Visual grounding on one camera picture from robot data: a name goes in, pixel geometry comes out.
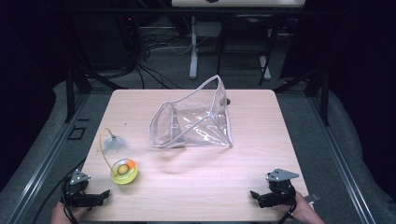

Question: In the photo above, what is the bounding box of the small grey metal piece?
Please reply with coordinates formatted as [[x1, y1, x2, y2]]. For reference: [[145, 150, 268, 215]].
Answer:
[[304, 191, 321, 203]]

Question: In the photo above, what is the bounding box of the bundle of floor cables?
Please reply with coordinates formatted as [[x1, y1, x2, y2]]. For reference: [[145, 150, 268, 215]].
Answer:
[[116, 14, 195, 91]]

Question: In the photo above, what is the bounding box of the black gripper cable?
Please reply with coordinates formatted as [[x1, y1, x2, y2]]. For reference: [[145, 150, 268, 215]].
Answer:
[[31, 158, 87, 224], [276, 186, 298, 224]]

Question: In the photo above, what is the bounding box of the person's left hand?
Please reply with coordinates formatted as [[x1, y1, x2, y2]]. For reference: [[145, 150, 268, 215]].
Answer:
[[50, 201, 92, 224]]

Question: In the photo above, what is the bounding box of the black metal stand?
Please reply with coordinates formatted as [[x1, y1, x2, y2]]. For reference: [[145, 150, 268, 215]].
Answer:
[[273, 65, 332, 127], [63, 65, 93, 124]]

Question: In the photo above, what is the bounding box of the aluminium floor rail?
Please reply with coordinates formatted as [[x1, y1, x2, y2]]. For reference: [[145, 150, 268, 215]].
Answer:
[[306, 95, 378, 224], [5, 92, 92, 224]]

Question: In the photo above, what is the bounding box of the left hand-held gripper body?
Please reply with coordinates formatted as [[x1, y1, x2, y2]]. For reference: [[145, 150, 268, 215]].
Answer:
[[60, 168, 96, 208]]

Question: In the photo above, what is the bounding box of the white standing desk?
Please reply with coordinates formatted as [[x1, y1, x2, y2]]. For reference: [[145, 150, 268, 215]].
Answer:
[[171, 0, 306, 80]]

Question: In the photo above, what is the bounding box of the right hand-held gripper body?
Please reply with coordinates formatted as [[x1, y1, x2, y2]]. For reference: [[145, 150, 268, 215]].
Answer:
[[261, 168, 301, 209]]

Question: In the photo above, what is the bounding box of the clear plastic zipper bag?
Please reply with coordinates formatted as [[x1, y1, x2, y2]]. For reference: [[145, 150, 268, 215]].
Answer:
[[148, 74, 234, 149]]

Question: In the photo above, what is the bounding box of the black metal chair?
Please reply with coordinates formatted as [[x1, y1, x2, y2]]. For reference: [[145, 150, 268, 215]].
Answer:
[[215, 12, 287, 87]]

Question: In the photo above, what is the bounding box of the yellow cat toy with feather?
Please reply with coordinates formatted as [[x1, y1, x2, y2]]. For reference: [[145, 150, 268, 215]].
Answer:
[[98, 127, 139, 186]]

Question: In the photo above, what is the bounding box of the person's right hand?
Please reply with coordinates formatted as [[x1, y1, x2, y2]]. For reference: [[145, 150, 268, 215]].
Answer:
[[274, 190, 325, 224]]

